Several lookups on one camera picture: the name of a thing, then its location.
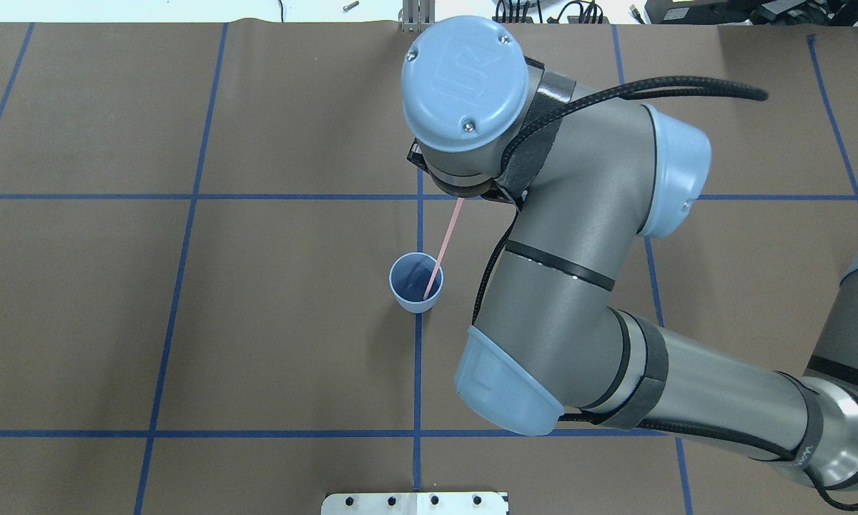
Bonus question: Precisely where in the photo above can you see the black cables behind table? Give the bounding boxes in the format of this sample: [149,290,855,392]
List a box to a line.
[493,0,608,25]

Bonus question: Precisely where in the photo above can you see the black dotted gripper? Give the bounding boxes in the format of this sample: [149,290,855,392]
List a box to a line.
[408,142,525,208]

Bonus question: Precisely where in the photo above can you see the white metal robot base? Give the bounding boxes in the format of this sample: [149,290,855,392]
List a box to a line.
[320,491,511,514]

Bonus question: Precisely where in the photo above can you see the pink chopstick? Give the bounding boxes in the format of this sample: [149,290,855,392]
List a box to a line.
[423,197,465,300]

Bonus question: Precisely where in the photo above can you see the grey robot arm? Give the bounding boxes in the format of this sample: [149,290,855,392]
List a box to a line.
[402,16,858,511]

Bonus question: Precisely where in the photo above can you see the light blue plastic cup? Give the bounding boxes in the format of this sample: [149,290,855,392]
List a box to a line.
[388,252,445,314]

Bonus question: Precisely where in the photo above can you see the metal bracket at table edge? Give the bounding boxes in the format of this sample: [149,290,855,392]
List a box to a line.
[398,0,437,34]

